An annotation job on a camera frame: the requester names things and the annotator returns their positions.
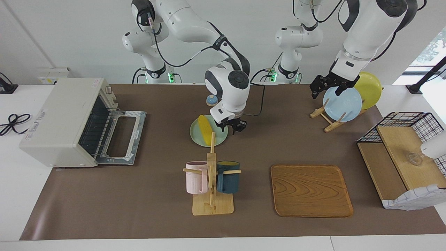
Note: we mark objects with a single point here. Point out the white checkered cloth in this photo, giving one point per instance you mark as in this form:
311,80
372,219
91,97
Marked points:
418,200

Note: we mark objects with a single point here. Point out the wide light wooden shelf board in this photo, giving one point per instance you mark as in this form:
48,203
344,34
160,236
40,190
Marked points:
397,146

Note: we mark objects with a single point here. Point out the small blue lidded jar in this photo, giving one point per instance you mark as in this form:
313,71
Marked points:
210,101

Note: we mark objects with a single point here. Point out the yellow corn cob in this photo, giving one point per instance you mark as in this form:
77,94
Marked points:
206,130

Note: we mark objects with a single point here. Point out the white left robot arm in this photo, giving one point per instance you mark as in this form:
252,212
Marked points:
369,24

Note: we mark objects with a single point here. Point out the white toaster oven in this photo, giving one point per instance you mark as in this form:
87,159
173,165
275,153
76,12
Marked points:
55,118

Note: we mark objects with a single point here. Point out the white wall socket box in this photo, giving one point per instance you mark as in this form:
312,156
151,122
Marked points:
52,76

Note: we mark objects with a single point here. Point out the wooden plate rack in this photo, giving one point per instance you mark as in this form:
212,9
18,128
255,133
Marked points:
331,125

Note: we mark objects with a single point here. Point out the brown table mat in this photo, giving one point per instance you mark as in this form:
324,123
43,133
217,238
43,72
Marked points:
156,195

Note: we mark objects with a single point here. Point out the wooden mug tree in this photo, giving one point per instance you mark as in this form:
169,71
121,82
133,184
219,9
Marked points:
212,205

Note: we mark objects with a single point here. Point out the white rounded device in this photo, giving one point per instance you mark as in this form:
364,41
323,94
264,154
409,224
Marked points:
435,146

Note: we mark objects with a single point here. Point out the yellow plate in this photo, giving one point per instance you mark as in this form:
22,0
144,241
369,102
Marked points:
371,87

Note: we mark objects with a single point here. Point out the narrow light wooden shelf board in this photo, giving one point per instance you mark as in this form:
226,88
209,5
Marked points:
379,167

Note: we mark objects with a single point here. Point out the light blue plate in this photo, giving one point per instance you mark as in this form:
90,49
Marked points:
345,104

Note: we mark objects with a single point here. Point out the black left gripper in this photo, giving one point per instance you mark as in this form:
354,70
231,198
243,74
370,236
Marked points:
336,82

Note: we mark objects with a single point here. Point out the wooden serving tray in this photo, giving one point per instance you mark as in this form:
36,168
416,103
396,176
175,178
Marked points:
310,191

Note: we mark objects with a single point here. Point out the pink mug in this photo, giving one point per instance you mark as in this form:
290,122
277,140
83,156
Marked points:
195,179

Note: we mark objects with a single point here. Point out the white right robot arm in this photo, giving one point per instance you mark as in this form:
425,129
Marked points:
188,24

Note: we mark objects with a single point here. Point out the black table clamp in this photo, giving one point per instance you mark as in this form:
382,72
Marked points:
6,87

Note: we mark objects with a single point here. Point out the black angled stand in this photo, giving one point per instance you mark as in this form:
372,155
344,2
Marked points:
427,75

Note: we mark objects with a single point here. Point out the pale green plate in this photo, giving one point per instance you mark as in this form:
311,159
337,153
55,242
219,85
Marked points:
195,134

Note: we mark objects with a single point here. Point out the window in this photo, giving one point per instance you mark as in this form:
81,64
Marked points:
433,45

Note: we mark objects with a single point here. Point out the clear glass cup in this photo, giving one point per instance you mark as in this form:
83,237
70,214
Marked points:
414,159

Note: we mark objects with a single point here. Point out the dark blue mug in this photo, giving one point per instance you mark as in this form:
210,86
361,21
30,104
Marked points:
228,181

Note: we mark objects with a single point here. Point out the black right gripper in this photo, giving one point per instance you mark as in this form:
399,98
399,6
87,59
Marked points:
228,121

